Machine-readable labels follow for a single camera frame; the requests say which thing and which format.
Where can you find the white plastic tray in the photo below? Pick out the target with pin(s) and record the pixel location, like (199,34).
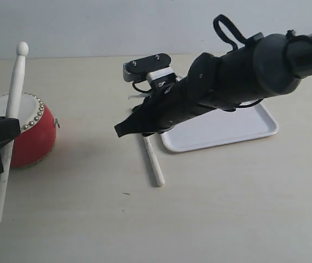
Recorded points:
(217,128)

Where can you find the red small drum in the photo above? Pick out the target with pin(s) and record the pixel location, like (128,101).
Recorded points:
(38,130)

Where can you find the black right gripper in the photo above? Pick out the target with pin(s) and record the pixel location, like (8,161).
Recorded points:
(160,113)

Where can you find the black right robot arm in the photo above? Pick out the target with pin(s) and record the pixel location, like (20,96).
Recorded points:
(265,67)

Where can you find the white drumstick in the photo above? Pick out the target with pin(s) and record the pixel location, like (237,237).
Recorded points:
(12,111)
(154,162)

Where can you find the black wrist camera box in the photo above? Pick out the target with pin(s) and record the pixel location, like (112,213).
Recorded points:
(138,69)

